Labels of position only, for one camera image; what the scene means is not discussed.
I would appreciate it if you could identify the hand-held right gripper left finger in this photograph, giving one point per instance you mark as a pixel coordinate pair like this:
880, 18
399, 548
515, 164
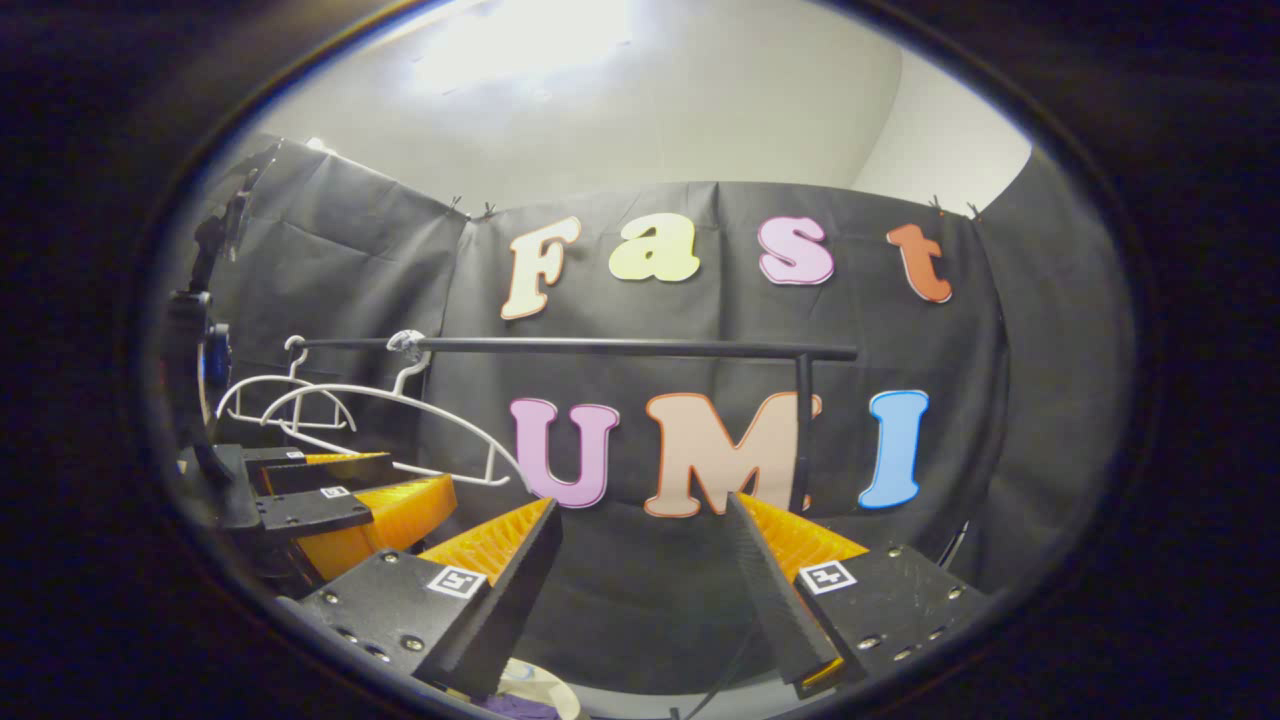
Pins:
505, 600

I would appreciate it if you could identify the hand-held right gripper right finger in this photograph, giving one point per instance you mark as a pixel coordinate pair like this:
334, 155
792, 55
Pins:
775, 600

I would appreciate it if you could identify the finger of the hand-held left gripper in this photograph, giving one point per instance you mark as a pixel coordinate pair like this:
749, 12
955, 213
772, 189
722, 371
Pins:
310, 512
320, 472

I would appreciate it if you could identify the cream laundry hamper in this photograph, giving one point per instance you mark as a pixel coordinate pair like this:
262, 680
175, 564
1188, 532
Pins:
548, 680

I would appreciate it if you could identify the white clothes hanger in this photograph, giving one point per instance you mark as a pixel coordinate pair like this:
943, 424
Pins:
262, 379
408, 345

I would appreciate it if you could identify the black clothes rack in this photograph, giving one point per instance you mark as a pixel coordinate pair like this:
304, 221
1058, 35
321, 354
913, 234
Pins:
650, 347

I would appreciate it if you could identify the black backdrop cloth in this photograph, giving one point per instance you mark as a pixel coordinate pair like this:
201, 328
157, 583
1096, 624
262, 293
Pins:
350, 250

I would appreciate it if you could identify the ceiling light panel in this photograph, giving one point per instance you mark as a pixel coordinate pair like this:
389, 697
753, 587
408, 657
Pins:
520, 40

